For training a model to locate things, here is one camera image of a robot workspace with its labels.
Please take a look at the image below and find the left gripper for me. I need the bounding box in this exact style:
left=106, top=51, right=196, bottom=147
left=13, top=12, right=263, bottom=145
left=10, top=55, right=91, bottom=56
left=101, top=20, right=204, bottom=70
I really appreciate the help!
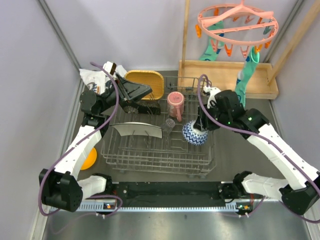
left=98, top=73, right=152, bottom=114

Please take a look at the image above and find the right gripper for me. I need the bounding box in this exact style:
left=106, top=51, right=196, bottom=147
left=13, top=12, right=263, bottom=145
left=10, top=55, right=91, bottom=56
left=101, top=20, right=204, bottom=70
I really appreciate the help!
left=194, top=102, right=231, bottom=132

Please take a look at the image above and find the blue white patterned bowl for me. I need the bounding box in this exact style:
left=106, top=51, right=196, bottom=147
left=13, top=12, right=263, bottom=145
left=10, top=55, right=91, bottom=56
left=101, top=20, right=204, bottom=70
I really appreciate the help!
left=182, top=120, right=208, bottom=146

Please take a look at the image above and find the black floral square plate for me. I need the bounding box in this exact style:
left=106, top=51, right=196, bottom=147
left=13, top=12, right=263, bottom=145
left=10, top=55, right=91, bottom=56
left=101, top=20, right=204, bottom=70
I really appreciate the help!
left=120, top=100, right=161, bottom=115

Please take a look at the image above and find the yellow woven-pattern plate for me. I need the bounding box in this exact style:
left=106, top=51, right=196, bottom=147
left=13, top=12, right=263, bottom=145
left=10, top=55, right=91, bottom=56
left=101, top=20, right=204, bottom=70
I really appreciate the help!
left=125, top=70, right=165, bottom=101

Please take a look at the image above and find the pink ceramic mug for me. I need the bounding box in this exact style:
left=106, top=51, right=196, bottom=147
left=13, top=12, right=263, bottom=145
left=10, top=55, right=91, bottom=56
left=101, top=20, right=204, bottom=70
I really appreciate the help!
left=166, top=91, right=185, bottom=122

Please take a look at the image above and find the clear glass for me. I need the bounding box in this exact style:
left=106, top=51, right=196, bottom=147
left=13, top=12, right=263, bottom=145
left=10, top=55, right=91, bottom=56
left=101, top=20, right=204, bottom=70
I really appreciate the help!
left=161, top=118, right=176, bottom=136

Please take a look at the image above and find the white square plate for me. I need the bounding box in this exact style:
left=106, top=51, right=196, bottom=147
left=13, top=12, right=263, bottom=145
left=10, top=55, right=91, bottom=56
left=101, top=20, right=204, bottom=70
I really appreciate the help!
left=110, top=122, right=163, bottom=139

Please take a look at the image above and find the yellow bowl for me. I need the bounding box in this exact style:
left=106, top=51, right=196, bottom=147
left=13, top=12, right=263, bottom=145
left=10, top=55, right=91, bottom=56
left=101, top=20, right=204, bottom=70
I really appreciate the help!
left=80, top=147, right=98, bottom=171

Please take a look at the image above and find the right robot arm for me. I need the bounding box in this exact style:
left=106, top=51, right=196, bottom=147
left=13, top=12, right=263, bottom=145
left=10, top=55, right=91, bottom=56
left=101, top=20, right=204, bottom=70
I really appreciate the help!
left=191, top=87, right=320, bottom=216

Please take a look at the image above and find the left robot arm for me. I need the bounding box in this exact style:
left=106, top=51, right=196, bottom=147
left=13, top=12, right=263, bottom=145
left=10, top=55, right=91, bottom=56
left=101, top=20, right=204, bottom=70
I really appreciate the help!
left=38, top=74, right=152, bottom=212

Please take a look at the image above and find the white printed cloth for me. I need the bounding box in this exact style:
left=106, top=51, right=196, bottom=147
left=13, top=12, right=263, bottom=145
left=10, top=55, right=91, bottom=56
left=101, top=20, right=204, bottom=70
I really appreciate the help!
left=79, top=65, right=127, bottom=95

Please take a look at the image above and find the teal patterned sock back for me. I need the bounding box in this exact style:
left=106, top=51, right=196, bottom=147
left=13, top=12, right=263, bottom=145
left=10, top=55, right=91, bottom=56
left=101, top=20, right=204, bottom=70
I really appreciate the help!
left=198, top=19, right=226, bottom=62

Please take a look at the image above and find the teal patterned sock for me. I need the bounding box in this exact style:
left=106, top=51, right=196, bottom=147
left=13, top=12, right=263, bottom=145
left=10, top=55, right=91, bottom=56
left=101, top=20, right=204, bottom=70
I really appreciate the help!
left=234, top=47, right=260, bottom=107
left=198, top=19, right=226, bottom=62

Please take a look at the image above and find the teal patterned sock front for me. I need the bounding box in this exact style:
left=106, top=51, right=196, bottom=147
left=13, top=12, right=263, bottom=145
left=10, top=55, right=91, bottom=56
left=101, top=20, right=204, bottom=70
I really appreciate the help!
left=234, top=47, right=260, bottom=107

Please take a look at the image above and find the pink round clothes hanger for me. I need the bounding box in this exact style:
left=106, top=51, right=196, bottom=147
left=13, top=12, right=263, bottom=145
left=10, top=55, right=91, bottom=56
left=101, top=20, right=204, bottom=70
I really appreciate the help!
left=195, top=0, right=279, bottom=58

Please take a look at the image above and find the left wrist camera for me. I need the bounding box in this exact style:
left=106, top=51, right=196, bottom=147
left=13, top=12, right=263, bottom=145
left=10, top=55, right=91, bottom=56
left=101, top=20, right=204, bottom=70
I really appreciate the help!
left=103, top=61, right=117, bottom=76

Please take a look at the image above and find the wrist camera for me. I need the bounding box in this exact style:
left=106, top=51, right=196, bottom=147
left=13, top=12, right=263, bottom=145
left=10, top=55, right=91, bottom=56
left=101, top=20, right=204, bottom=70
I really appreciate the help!
left=203, top=86, right=221, bottom=109
left=103, top=61, right=117, bottom=76

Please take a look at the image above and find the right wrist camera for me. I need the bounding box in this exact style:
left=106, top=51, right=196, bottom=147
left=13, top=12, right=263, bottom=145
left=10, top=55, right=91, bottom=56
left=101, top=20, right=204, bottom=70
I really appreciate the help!
left=203, top=86, right=221, bottom=109

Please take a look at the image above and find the grey wire dish rack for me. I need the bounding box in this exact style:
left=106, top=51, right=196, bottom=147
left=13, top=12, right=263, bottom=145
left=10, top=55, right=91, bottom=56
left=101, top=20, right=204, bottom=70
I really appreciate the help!
left=100, top=77, right=217, bottom=178

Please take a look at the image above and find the wooden tray frame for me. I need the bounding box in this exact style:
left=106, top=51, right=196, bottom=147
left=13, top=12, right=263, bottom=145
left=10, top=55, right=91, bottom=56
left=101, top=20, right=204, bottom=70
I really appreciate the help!
left=178, top=0, right=320, bottom=100

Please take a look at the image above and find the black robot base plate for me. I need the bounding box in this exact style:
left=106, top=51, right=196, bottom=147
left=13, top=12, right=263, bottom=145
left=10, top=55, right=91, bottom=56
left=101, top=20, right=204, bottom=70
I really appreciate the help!
left=84, top=181, right=265, bottom=208

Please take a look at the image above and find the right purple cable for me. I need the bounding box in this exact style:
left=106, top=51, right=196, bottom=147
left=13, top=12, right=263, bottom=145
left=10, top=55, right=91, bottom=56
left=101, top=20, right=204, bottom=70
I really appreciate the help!
left=196, top=74, right=320, bottom=223

